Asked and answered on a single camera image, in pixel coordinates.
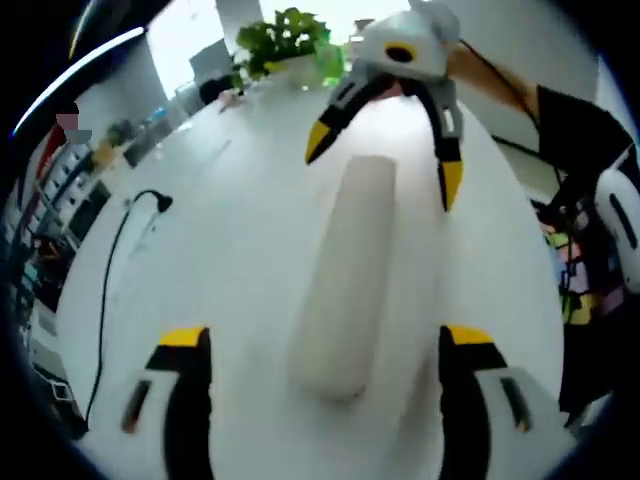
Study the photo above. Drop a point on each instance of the green leafy potted plant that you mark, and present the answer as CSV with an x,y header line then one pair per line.
x,y
280,35

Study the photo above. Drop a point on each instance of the white plant pot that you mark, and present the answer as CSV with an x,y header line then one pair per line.
x,y
300,72

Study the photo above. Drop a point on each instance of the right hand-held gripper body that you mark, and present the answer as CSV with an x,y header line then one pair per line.
x,y
425,32

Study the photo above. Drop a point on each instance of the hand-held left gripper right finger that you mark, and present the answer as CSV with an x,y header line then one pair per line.
x,y
460,400

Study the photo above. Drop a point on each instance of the long ceiling light strip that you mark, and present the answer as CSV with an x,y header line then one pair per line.
x,y
75,70

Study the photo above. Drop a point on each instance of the white storage shelf with boxes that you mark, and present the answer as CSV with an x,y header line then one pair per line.
x,y
60,185

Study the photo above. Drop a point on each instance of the white chest-worn device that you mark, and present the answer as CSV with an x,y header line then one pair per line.
x,y
615,210

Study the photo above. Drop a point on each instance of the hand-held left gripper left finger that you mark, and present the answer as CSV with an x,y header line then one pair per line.
x,y
190,400

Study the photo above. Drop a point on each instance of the green plastic bottle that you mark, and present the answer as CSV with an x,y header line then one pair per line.
x,y
331,65

